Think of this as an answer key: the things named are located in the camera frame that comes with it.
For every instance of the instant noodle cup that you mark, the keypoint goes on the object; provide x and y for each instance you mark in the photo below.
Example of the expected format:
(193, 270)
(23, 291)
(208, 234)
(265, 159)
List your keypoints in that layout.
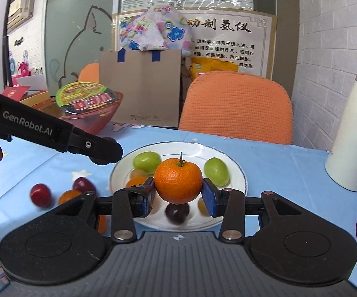
(85, 99)

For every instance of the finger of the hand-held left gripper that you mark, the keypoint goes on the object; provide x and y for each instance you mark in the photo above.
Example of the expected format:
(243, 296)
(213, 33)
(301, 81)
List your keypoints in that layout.
(101, 148)

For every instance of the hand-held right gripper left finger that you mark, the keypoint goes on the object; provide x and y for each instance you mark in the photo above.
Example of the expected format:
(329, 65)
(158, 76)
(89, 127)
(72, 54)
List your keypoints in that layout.
(149, 196)

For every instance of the dark purple plum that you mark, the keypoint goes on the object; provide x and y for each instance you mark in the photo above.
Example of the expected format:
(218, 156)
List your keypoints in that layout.
(177, 214)

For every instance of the wall poster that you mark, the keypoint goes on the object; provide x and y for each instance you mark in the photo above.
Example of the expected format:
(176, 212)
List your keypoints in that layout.
(234, 37)

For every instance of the pink plastic bowl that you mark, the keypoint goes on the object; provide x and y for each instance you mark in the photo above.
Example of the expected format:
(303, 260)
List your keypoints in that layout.
(98, 123)

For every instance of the large orange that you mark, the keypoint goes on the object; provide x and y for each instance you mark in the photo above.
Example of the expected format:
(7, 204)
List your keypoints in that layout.
(101, 224)
(68, 196)

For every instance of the white plate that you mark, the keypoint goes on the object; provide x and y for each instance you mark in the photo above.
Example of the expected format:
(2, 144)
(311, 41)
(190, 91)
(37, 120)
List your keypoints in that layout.
(194, 153)

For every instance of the orange chair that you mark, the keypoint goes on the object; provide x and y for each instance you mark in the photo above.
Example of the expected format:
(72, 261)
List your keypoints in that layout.
(237, 108)
(88, 72)

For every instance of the blue printed tablecloth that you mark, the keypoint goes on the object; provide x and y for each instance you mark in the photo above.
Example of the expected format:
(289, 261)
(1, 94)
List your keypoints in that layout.
(290, 173)

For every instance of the white thermos jug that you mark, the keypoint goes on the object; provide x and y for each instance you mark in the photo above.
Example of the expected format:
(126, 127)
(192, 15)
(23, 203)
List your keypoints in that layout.
(351, 130)

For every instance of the small orange mandarin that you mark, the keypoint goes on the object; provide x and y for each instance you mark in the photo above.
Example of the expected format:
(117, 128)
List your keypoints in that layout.
(136, 182)

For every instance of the yellow carton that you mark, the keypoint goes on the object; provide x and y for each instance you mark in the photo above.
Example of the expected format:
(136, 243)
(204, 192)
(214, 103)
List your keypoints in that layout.
(36, 97)

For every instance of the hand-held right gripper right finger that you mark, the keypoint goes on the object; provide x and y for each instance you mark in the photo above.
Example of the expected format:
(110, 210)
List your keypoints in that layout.
(208, 199)

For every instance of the brown longan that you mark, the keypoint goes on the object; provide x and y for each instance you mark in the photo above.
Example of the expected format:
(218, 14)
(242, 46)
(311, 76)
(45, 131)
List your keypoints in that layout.
(201, 206)
(137, 173)

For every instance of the pink bag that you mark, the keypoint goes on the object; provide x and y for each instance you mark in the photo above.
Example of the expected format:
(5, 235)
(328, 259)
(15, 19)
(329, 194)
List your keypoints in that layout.
(22, 68)

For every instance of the yellow snack bag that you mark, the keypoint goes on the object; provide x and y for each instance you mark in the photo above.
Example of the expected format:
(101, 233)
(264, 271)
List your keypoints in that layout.
(212, 66)

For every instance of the white air conditioner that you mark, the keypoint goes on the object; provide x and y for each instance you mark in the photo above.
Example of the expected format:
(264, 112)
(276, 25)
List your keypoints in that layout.
(20, 9)

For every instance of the brown paper bag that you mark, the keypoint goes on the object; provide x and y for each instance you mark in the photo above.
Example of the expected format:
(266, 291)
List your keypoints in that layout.
(141, 86)

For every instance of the green apple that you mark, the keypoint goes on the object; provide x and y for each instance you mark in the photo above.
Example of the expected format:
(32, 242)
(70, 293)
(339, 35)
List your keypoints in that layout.
(146, 161)
(216, 171)

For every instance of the orange mandarin with stem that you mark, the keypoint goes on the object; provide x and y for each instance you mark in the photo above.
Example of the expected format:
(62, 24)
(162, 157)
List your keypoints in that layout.
(178, 181)

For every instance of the floral cloth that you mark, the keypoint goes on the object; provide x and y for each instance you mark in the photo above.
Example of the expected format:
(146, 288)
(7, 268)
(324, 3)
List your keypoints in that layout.
(156, 27)

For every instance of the red snack packet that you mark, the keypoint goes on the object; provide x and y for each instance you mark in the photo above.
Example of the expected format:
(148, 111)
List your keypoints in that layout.
(16, 92)

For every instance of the red plum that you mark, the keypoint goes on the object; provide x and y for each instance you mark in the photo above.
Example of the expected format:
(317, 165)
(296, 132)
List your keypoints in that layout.
(84, 185)
(40, 195)

